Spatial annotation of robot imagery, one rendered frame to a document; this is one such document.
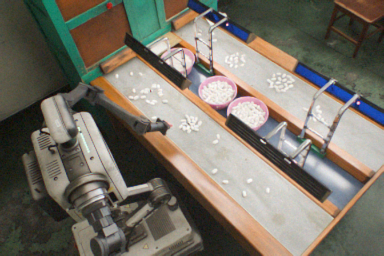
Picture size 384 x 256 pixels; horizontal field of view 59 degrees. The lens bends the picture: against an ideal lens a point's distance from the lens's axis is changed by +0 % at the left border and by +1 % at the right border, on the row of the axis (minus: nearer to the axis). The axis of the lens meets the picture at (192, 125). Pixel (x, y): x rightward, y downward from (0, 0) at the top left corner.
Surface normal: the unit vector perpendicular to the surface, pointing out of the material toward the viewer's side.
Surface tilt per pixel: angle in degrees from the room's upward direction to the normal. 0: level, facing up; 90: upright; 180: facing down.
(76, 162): 0
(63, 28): 90
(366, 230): 0
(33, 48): 90
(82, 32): 90
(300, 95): 0
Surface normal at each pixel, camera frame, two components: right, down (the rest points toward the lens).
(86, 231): -0.08, -0.59
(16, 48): 0.62, 0.60
